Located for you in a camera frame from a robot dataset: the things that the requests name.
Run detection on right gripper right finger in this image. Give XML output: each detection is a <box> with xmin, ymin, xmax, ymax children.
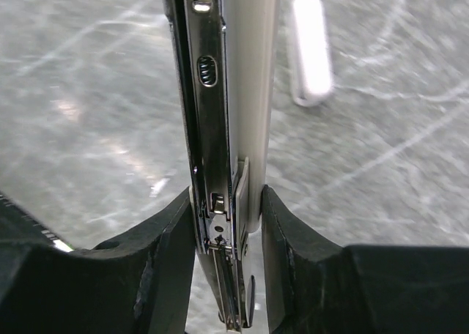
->
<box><xmin>262</xmin><ymin>187</ymin><xmax>468</xmax><ymax>333</ymax></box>

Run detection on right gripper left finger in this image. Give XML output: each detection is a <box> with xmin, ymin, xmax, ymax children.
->
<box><xmin>1</xmin><ymin>191</ymin><xmax>194</xmax><ymax>333</ymax></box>

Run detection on long metal stapler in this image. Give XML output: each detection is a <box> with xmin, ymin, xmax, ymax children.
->
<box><xmin>164</xmin><ymin>0</ymin><xmax>280</xmax><ymax>333</ymax></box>

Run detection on white stapler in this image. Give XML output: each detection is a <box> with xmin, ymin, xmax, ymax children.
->
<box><xmin>287</xmin><ymin>0</ymin><xmax>333</xmax><ymax>107</ymax></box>

